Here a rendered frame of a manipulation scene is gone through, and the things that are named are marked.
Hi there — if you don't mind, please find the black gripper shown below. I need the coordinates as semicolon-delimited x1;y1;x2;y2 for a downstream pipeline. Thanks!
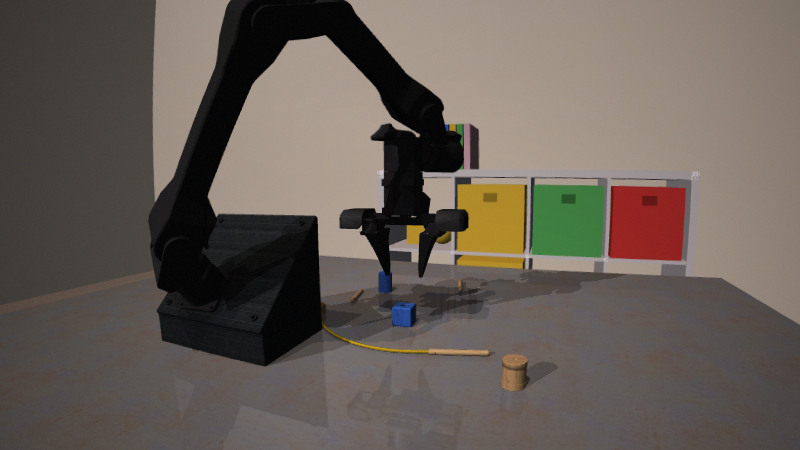
339;171;468;278

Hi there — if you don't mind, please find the blue cylinder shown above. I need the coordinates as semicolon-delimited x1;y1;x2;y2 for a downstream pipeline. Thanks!
378;271;392;292

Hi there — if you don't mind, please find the thin tan wooden stick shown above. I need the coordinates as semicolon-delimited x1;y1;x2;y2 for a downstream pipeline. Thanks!
351;288;363;303

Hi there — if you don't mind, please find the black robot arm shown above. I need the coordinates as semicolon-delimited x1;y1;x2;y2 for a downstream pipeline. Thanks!
148;0;464;313

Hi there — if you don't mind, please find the blue square block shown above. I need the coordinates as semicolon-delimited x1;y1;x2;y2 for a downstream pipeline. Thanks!
392;302;416;327

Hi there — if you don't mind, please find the yellow string with wooden stick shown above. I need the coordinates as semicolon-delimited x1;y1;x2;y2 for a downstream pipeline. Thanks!
322;320;490;356

